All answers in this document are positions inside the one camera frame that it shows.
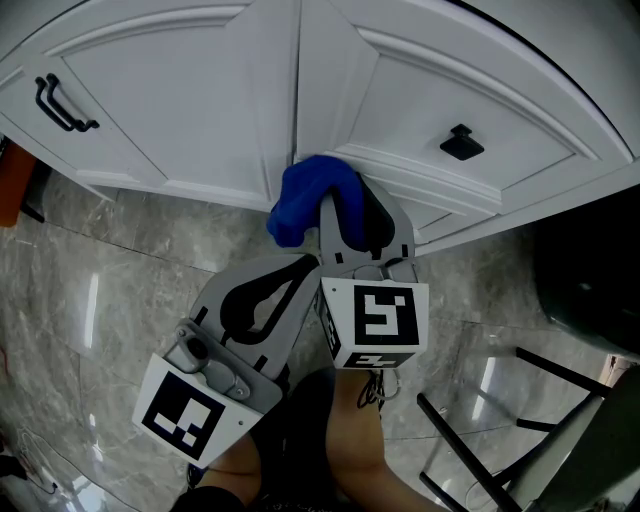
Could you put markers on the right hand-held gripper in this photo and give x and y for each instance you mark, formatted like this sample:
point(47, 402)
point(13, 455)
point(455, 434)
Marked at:
point(385, 315)

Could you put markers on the white cabinet door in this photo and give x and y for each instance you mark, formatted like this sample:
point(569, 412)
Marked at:
point(30, 125)
point(190, 100)

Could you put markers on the orange sofa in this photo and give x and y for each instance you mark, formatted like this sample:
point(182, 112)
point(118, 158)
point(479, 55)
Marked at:
point(12, 190)

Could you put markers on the person's left forearm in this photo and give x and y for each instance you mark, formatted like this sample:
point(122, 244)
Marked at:
point(235, 465)

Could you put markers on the blue cloth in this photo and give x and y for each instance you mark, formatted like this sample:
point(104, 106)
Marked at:
point(305, 195)

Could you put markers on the person's dark trousers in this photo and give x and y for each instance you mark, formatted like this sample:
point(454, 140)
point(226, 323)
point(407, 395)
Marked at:
point(295, 430)

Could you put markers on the grey chair black legs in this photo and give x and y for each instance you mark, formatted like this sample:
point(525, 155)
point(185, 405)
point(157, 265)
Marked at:
point(590, 450)

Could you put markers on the white drawer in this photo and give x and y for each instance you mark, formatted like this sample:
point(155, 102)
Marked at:
point(450, 220)
point(410, 100)

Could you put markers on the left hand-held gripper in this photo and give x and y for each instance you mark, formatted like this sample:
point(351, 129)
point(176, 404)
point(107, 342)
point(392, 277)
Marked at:
point(180, 420)

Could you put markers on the black drawer knob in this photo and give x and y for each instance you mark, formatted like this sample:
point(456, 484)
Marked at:
point(461, 145)

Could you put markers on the person's right forearm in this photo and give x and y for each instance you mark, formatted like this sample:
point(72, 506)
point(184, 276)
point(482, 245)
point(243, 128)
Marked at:
point(360, 440)

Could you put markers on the white vanity cabinet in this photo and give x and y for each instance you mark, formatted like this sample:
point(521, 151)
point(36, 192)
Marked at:
point(575, 200)

